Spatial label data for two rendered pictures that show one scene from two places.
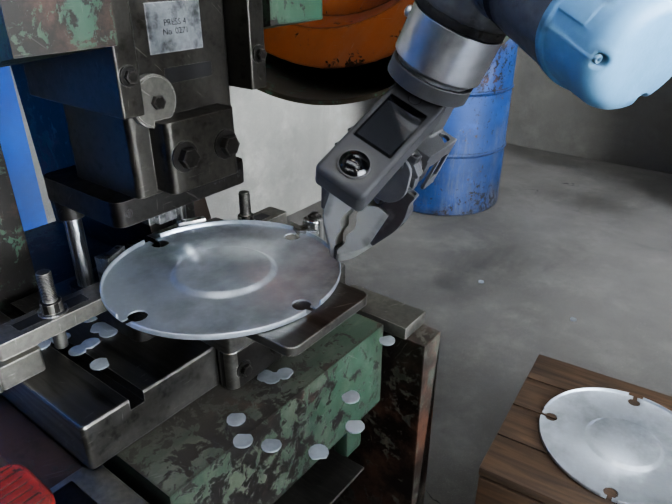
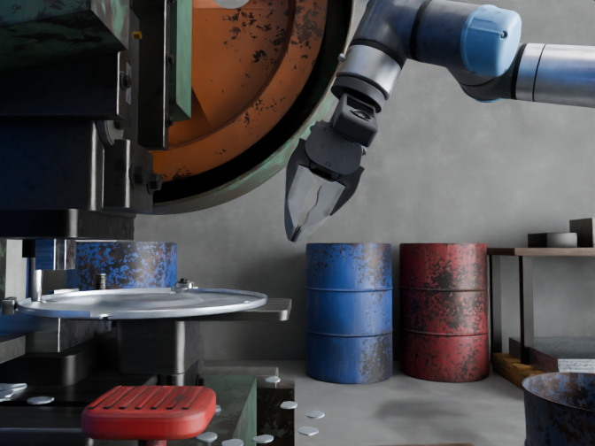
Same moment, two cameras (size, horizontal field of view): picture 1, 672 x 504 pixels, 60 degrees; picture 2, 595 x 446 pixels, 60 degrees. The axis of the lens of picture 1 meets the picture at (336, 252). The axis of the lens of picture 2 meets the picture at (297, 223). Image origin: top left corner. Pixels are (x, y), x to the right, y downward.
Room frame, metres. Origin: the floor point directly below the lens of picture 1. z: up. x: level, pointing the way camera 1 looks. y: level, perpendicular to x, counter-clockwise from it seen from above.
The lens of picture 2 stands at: (0.01, 0.37, 0.85)
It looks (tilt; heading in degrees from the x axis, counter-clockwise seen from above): 3 degrees up; 324
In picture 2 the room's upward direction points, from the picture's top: straight up
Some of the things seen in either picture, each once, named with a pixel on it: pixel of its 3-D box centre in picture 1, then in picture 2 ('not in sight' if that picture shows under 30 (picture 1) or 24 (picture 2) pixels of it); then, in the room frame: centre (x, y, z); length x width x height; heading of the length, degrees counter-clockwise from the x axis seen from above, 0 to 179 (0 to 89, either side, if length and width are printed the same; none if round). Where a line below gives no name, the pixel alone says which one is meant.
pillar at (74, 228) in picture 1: (76, 236); not in sight; (0.69, 0.34, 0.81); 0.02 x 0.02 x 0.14
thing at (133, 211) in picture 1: (149, 187); (46, 236); (0.72, 0.24, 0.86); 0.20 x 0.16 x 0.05; 142
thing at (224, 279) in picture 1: (224, 269); (150, 300); (0.64, 0.14, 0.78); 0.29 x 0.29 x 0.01
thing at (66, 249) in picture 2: (159, 205); (57, 254); (0.71, 0.23, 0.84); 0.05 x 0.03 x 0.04; 142
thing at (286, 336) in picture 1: (255, 327); (188, 354); (0.61, 0.10, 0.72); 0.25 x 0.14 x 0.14; 52
